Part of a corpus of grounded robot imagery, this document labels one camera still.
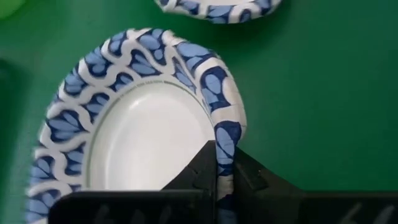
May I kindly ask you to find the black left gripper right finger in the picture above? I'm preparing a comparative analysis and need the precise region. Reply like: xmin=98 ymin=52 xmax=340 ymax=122
xmin=233 ymin=146 xmax=398 ymax=224

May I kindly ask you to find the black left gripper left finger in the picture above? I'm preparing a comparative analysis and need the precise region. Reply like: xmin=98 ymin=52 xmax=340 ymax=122
xmin=48 ymin=139 xmax=218 ymax=224

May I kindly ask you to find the blue patterned paper bowl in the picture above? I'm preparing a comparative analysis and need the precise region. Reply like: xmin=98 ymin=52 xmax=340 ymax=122
xmin=24 ymin=27 xmax=248 ymax=224
xmin=154 ymin=0 xmax=282 ymax=25

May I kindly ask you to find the lime green plastic bowl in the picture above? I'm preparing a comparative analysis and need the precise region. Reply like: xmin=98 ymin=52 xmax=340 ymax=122
xmin=0 ymin=0 xmax=27 ymax=19

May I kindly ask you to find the green table mat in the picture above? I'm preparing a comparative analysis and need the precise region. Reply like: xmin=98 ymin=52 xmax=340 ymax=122
xmin=0 ymin=0 xmax=398 ymax=224

